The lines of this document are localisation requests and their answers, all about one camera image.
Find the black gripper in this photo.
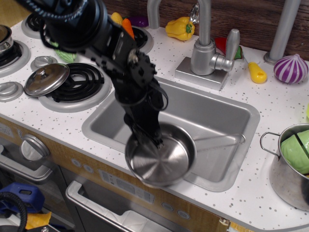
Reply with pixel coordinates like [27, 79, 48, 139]
[114, 79, 169, 149]

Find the steel saucepan with wire handle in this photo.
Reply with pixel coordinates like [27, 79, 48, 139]
[125, 122, 247, 188]

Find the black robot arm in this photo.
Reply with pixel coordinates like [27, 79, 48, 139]
[20, 0, 168, 148]

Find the grey toy sink basin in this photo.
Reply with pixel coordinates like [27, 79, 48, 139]
[82, 78, 260, 192]

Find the front black stove burner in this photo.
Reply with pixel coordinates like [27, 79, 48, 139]
[39, 63, 112, 113]

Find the black stove burner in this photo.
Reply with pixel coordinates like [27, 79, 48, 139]
[0, 40, 31, 78]
[39, 63, 112, 113]

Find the silver toy faucet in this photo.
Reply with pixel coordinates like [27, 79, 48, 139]
[146, 0, 241, 92]

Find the back right black burner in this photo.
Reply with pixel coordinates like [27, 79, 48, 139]
[132, 26, 154, 54]

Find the green toy bitter gourd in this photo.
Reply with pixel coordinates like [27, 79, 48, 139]
[55, 49, 77, 63]

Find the steel pot lid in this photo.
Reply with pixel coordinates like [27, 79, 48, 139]
[24, 63, 70, 97]

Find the orange toy carrot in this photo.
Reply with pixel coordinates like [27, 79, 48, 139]
[122, 18, 135, 40]

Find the yellow toy bell pepper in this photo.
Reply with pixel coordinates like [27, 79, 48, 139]
[165, 16, 195, 41]

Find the purple toy eggplant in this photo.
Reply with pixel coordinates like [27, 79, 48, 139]
[123, 15, 149, 28]

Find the grey oven dial knob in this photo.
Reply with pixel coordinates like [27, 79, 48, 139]
[19, 134, 50, 161]

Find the yellow toy corn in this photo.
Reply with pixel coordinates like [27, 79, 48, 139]
[111, 12, 123, 26]

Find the red toy pepper slice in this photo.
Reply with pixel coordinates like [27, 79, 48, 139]
[215, 37, 243, 59]

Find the grey stove knob middle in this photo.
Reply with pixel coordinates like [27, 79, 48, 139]
[30, 56, 57, 72]

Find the grey stove knob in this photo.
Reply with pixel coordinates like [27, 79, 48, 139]
[30, 56, 57, 72]
[0, 82, 24, 102]

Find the blue plastic tool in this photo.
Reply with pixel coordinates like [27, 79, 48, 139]
[0, 182, 45, 213]

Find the grey stove knob front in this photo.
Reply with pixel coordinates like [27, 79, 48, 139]
[0, 82, 24, 102]

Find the left black stove burner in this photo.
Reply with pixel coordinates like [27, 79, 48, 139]
[0, 40, 31, 78]

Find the green toy cabbage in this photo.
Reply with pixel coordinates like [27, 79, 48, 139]
[281, 130, 309, 174]

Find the back left black burner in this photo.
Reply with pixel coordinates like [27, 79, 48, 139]
[21, 13, 44, 40]

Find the purple striped toy onion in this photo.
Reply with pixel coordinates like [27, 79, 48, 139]
[273, 54, 309, 84]

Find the steel pot on stove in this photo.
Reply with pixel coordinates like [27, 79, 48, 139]
[0, 25, 14, 57]

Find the yellow green toy piece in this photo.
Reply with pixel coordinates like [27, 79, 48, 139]
[305, 104, 309, 120]

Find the grey dishwasher door handle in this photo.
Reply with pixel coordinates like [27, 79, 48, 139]
[65, 181, 194, 232]

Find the grey oven door handle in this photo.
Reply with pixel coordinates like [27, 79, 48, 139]
[0, 145, 53, 185]

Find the black braided cable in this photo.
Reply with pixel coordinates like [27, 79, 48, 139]
[0, 192, 28, 232]

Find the steel pot with handle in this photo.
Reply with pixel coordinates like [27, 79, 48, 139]
[260, 123, 309, 211]

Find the grey vertical post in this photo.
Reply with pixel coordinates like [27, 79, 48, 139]
[264, 0, 301, 65]

